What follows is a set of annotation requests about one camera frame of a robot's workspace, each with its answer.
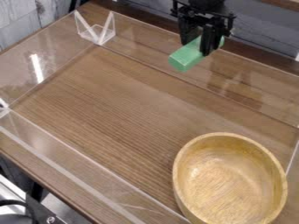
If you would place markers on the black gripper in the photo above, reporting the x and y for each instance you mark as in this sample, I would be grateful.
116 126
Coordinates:
210 14

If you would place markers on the clear acrylic enclosure wall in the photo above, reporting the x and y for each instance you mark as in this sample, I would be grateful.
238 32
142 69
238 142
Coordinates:
98 115

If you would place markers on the green rectangular block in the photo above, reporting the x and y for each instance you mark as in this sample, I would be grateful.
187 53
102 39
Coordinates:
187 56

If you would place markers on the brown wooden bowl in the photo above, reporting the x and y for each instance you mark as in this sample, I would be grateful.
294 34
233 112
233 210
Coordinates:
229 181

